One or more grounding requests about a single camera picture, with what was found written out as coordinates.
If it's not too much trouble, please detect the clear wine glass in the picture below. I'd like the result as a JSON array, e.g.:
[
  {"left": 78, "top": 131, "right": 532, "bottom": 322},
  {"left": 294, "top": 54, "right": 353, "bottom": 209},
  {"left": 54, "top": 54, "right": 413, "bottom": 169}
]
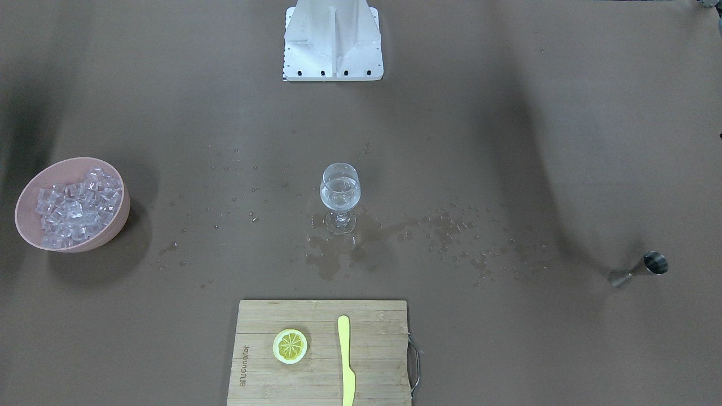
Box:
[{"left": 320, "top": 162, "right": 361, "bottom": 235}]

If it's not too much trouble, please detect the steel cocktail jigger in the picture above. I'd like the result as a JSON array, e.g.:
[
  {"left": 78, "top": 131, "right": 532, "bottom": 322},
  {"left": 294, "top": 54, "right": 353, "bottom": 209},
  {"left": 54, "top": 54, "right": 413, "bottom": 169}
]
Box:
[{"left": 607, "top": 251, "right": 669, "bottom": 289}]

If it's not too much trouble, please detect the bamboo cutting board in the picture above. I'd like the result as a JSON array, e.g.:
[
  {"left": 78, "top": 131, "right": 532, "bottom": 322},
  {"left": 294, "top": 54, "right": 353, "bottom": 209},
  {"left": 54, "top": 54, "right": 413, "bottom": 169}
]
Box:
[{"left": 226, "top": 299, "right": 418, "bottom": 405}]

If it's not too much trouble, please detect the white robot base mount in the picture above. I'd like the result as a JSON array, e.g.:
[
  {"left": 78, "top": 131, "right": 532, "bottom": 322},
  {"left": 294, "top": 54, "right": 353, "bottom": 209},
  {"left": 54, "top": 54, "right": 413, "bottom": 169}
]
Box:
[{"left": 282, "top": 1, "right": 384, "bottom": 82}]

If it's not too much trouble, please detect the yellow plastic knife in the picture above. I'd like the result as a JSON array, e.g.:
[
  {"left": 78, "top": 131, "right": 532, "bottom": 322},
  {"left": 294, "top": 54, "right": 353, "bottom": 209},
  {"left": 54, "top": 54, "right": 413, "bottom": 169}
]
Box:
[{"left": 337, "top": 315, "right": 356, "bottom": 406}]

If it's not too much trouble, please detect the clear ice cubes pile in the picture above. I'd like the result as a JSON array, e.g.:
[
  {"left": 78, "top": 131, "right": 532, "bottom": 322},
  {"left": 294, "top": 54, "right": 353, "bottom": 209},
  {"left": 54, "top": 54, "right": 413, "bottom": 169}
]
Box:
[{"left": 34, "top": 165, "right": 123, "bottom": 249}]

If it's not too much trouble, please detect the yellow lemon slice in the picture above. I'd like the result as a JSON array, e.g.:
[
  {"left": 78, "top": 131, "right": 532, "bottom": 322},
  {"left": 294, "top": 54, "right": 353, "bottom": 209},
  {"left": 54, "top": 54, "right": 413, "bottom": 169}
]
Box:
[{"left": 272, "top": 329, "right": 309, "bottom": 365}]

